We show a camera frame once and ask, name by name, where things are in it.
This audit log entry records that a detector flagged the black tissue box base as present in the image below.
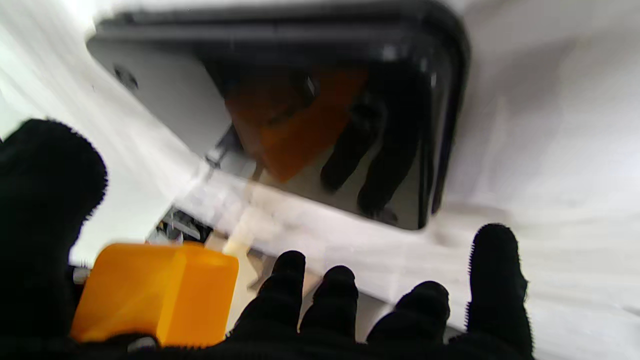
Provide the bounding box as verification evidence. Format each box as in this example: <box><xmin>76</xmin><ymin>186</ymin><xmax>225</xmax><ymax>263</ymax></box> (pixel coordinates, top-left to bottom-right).
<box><xmin>87</xmin><ymin>0</ymin><xmax>472</xmax><ymax>232</ymax></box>

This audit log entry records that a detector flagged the orange plastic tissue box cover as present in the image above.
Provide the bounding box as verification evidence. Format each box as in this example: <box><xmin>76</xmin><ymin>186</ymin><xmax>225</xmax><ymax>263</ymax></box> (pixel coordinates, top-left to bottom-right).
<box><xmin>70</xmin><ymin>243</ymin><xmax>240</xmax><ymax>349</ymax></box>

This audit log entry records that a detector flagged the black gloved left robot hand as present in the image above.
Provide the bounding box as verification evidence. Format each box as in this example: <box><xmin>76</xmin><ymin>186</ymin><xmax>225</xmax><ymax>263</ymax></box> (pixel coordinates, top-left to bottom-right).
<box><xmin>0</xmin><ymin>119</ymin><xmax>533</xmax><ymax>360</ymax></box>

